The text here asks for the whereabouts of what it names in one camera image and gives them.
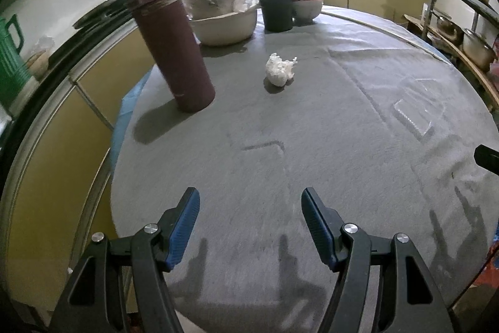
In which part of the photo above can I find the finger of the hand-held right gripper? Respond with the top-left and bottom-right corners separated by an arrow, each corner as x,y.
473,145 -> 499,174

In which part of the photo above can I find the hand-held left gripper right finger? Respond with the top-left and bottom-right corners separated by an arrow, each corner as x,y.
301,187 -> 455,333

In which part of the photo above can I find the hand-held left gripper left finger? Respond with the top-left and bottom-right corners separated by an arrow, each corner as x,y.
51,187 -> 201,333

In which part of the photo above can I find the white tissue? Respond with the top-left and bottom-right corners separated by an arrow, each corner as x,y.
266,53 -> 299,87

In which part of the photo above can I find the grey tablecloth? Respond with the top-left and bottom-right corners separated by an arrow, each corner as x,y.
110,4 -> 499,322

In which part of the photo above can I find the large steel pot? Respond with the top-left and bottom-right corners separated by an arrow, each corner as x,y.
462,28 -> 497,70

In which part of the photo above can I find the metal shelf rack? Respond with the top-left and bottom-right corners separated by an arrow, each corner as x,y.
403,0 -> 499,111

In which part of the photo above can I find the small steel pot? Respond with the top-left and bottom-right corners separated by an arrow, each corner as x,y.
434,15 -> 463,41

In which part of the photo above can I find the purple thermos bottle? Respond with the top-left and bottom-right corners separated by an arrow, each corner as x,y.
119,0 -> 216,113

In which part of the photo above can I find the steel bowl with plastic wrap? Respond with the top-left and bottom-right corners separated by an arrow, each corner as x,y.
183,0 -> 260,47

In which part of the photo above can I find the stack of red-white bowls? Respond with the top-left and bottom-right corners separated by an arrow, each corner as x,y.
279,0 -> 324,23

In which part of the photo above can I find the green plastic pitcher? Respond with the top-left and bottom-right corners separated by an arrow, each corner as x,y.
0,14 -> 30,100

